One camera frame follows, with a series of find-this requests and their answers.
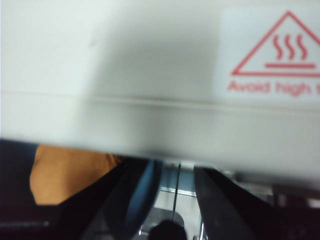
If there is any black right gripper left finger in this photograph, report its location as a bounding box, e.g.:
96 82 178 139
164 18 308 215
0 161 147 240

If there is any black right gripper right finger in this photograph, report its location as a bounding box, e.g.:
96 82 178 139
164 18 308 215
193 166 320 240

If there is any yellow-brown potato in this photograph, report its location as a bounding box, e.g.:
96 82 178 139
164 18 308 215
29 144 124 206

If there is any cream Toshiba toaster oven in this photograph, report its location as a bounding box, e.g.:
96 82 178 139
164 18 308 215
0 0 320 208

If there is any white hot-surface warning sticker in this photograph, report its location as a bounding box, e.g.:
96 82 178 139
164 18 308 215
214 8 320 101

